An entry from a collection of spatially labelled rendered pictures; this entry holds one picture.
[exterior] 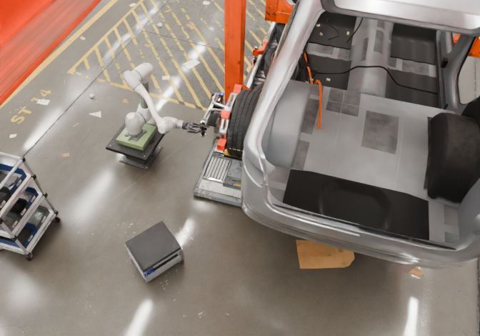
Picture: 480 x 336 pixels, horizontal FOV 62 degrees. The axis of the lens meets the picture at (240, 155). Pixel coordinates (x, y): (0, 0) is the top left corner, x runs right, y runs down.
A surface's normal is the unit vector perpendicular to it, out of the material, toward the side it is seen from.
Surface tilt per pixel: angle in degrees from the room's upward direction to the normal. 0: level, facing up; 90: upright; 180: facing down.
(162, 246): 0
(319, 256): 2
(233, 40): 90
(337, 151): 22
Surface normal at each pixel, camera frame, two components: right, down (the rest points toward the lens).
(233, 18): -0.27, 0.74
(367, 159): -0.07, -0.32
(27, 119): 0.03, -0.64
